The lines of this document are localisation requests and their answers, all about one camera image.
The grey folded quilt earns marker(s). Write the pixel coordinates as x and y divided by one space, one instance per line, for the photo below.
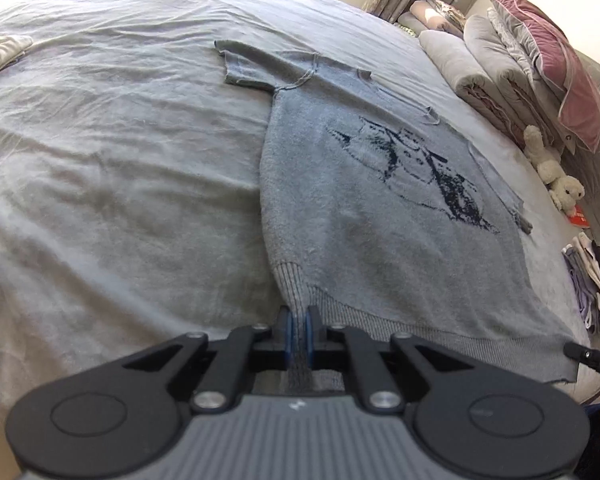
500 55

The white plush toy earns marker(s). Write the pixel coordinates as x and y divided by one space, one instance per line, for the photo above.
555 175

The pale pink folded bedding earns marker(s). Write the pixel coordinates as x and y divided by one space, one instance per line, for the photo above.
432 15

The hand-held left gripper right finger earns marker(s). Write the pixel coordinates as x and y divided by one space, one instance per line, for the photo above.
310 341

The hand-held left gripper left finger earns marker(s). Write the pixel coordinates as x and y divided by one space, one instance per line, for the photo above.
288 341

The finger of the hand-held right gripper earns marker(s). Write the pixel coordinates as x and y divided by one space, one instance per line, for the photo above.
592 357

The grey bed sheet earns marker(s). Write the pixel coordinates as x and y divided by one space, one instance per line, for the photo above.
120 175

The person's dark blue clothing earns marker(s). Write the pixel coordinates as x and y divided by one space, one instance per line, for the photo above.
595 440

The light grey folded blanket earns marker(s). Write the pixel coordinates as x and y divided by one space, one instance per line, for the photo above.
460 65

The grey knit sweater dark print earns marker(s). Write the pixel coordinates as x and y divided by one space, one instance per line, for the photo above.
380 240

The pink velvet pillow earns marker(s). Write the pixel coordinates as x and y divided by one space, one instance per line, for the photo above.
560 60

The pile of folded clothes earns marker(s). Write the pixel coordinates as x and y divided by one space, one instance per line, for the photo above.
597 280

